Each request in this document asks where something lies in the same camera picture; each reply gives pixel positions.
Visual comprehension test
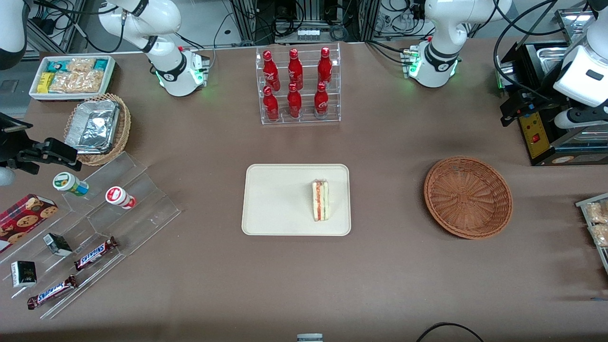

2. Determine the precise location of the triangular sandwich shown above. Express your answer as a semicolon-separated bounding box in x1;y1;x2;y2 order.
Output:
312;179;331;222

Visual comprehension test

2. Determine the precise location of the light oval wicker basket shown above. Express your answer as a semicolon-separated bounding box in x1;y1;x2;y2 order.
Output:
64;93;132;166

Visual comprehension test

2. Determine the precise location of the snickers chocolate bar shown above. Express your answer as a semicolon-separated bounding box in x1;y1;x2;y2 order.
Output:
27;275;78;310
74;237;118;271

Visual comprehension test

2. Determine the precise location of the red tartan cookie box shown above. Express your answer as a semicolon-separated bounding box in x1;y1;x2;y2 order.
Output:
0;194;58;254

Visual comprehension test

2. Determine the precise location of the beige rectangular tray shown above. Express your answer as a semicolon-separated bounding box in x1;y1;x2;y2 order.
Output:
241;164;352;237

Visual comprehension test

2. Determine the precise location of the clear acrylic bottle rack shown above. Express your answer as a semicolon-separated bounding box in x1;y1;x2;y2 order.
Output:
256;43;342;125

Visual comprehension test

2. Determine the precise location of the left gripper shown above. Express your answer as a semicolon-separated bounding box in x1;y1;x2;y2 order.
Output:
500;89;564;127

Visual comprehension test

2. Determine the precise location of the red lid yogurt cup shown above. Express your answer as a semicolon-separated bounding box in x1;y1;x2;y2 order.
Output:
105;186;137;210

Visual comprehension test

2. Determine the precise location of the small black box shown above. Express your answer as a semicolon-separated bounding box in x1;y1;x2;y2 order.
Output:
43;233;73;257
11;260;37;288

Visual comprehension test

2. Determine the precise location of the clear acrylic tiered display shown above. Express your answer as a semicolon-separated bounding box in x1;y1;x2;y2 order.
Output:
0;151;182;320

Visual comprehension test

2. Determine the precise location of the green lid yogurt cup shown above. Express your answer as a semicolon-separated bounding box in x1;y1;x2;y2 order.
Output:
53;172;89;197

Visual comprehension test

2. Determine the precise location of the aluminium foil container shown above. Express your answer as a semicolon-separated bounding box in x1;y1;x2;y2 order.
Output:
65;99;120;155

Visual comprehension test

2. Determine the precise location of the round brown wicker basket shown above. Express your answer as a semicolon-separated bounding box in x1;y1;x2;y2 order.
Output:
424;156;513;239

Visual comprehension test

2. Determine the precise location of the grey metal snack tray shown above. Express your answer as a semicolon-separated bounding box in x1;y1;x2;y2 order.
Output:
576;192;608;276

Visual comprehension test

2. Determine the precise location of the red cola bottle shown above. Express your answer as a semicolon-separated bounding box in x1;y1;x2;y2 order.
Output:
314;82;330;118
263;86;280;122
287;84;303;119
317;47;333;87
263;50;281;92
288;48;304;90

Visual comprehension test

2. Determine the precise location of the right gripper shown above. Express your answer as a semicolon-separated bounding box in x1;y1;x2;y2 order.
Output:
0;113;83;175

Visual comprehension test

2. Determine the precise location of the black machine with yellow panel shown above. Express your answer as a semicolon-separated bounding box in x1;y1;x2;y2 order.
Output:
494;40;608;167

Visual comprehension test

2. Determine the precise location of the white rectangular snack bin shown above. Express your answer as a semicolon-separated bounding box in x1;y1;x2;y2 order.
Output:
29;55;116;101

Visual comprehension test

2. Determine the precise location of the black cable loop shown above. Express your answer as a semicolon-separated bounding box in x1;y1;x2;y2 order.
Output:
416;322;485;342

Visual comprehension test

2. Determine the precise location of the clear cracker packet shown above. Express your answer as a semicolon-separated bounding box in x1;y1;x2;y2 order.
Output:
66;58;97;73
49;71;79;94
589;223;608;248
76;70;105;94
585;201;608;224

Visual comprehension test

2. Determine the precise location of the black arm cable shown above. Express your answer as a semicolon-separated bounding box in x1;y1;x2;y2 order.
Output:
493;0;578;103

